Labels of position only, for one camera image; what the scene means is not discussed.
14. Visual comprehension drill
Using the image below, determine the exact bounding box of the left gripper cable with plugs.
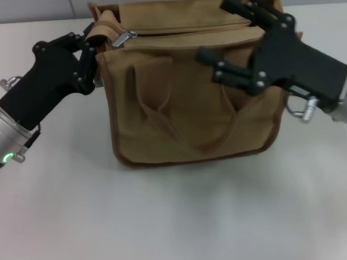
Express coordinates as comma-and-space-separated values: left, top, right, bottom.
0, 74, 44, 164

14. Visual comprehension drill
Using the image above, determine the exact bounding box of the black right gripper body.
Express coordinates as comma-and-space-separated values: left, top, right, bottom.
244, 8, 347, 115

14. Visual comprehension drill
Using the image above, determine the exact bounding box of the silver metal zipper pull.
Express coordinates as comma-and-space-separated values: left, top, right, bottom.
110, 28, 138, 49

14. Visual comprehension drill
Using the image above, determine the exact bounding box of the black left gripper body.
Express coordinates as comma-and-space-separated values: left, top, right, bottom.
0, 31, 86, 132

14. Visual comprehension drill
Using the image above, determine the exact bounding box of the khaki canvas food bag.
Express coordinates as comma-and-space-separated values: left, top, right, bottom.
87, 0, 312, 171

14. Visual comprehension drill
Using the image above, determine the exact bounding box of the right gripper cable with plug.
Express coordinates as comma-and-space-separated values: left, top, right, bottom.
283, 85, 321, 125

